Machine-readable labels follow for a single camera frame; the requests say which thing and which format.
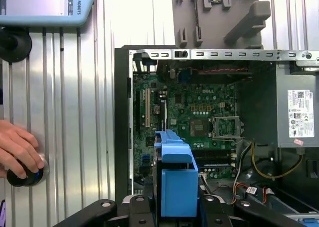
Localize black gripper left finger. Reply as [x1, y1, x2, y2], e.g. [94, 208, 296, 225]
[52, 195, 157, 227]

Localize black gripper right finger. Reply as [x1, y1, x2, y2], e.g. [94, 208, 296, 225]
[199, 195, 300, 227]

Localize hard disk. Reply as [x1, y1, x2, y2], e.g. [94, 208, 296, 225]
[152, 129, 200, 227]

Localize round black tool blue ring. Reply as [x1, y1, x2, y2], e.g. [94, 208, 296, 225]
[6, 151, 50, 188]

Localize bare person hand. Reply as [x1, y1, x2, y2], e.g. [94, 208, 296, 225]
[0, 118, 44, 180]

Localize RAM stick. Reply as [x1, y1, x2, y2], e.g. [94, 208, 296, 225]
[199, 162, 230, 168]
[193, 0, 201, 38]

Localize black RAM slot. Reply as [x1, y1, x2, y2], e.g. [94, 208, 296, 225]
[194, 149, 231, 160]

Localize metal socket cover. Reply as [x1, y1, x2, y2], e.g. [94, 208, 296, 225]
[211, 116, 244, 141]

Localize blue plastic latch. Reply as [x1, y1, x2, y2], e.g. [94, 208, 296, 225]
[295, 218, 319, 227]

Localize white expansion slot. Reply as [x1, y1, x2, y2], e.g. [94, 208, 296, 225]
[145, 88, 151, 127]

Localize green motherboard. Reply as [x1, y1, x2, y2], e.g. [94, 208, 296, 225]
[132, 71, 239, 195]

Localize black PC case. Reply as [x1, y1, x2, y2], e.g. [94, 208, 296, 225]
[114, 44, 319, 227]

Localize grey power supply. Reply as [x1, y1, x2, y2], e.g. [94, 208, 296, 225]
[236, 62, 319, 148]

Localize grey parts rack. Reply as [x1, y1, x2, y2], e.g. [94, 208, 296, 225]
[171, 0, 272, 50]

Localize black round knob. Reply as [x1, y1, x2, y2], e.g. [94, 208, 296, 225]
[0, 26, 33, 63]

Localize pale blue teach pendant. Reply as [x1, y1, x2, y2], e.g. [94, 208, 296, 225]
[0, 0, 97, 28]

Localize red orange power wires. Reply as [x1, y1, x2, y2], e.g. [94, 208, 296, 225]
[231, 182, 251, 206]

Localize grey wire bundle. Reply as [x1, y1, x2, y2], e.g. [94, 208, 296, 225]
[233, 139, 252, 205]

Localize yellow wire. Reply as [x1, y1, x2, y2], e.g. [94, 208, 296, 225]
[251, 141, 304, 180]

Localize red black fan wire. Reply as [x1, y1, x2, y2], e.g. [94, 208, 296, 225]
[188, 66, 250, 73]

